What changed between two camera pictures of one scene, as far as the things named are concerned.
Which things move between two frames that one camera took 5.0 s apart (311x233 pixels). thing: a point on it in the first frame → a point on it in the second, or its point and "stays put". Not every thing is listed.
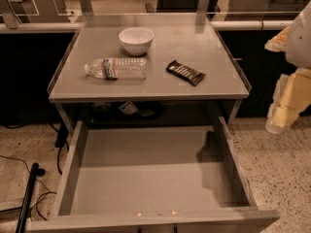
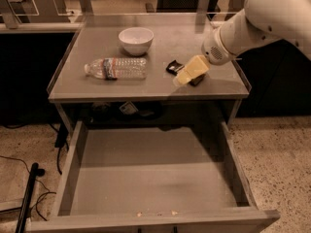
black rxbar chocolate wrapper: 188,74 stays put
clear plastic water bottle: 118,68 stays put
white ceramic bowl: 136,41 stays put
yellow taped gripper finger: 292,97 → 193,68
